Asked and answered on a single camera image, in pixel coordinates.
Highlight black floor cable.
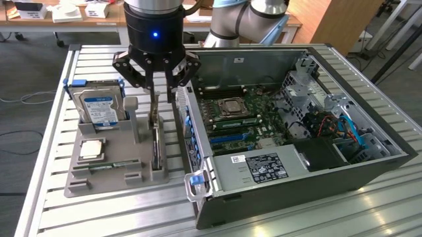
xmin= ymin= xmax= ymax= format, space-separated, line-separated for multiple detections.
xmin=0 ymin=130 xmax=44 ymax=154

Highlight wooden desk with white legs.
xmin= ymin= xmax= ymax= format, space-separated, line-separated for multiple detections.
xmin=0 ymin=0 xmax=303 ymax=47

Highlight orange wire bundle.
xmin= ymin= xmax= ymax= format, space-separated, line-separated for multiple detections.
xmin=320 ymin=116 xmax=359 ymax=142

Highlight wooden cabinet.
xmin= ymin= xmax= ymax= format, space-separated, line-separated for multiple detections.
xmin=292 ymin=0 xmax=387 ymax=56

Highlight grey floor cable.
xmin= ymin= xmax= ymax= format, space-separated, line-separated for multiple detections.
xmin=0 ymin=89 xmax=57 ymax=105

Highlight black fan shroud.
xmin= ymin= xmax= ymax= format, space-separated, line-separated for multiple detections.
xmin=292 ymin=137 xmax=351 ymax=172

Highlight black graphics card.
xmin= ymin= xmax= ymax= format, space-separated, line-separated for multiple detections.
xmin=148 ymin=90 xmax=164 ymax=172

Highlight grey plastic parts rack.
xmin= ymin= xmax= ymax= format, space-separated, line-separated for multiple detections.
xmin=64 ymin=96 xmax=171 ymax=198

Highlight silver CPU chip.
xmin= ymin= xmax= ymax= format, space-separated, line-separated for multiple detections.
xmin=80 ymin=140 xmax=105 ymax=159

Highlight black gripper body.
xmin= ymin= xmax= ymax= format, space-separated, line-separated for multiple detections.
xmin=123 ymin=4 xmax=188 ymax=73

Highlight brown cardboard piece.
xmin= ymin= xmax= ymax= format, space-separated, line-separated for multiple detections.
xmin=5 ymin=4 xmax=20 ymax=20

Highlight black slanted pole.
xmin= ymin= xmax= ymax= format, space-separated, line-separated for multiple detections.
xmin=370 ymin=26 xmax=422 ymax=83

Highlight hard disk with blue rails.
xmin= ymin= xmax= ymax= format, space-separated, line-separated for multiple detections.
xmin=61 ymin=77 xmax=128 ymax=130

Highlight blue expansion slot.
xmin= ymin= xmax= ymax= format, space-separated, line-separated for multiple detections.
xmin=210 ymin=133 xmax=250 ymax=145

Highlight blue wire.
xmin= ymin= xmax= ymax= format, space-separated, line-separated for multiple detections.
xmin=338 ymin=114 xmax=369 ymax=150

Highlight white labelled box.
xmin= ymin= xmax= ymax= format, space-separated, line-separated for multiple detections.
xmin=84 ymin=2 xmax=111 ymax=19

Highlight white socket box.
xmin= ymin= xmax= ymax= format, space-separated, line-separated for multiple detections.
xmin=348 ymin=30 xmax=374 ymax=54

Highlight metal disk bay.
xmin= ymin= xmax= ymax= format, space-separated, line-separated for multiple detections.
xmin=322 ymin=95 xmax=395 ymax=165

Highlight white paper stack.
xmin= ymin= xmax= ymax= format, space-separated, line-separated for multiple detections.
xmin=184 ymin=9 xmax=212 ymax=23

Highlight white table frame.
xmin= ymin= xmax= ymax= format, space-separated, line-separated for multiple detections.
xmin=365 ymin=0 xmax=422 ymax=70

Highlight CPU socket with metal frame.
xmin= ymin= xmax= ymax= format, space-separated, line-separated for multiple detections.
xmin=215 ymin=97 xmax=248 ymax=117

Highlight perforated metal bracket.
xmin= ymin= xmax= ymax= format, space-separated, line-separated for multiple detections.
xmin=279 ymin=70 xmax=331 ymax=112

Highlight white boxes on desk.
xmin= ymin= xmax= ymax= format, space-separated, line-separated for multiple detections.
xmin=51 ymin=0 xmax=84 ymax=24

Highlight grey power supply unit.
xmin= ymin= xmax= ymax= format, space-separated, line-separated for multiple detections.
xmin=211 ymin=144 xmax=312 ymax=192

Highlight white box with black lid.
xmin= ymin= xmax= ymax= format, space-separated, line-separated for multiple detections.
xmin=17 ymin=1 xmax=48 ymax=20

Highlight black open PC case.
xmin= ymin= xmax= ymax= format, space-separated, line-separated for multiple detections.
xmin=171 ymin=43 xmax=419 ymax=230

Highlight green motherboard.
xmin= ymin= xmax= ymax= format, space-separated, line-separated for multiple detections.
xmin=194 ymin=85 xmax=295 ymax=157

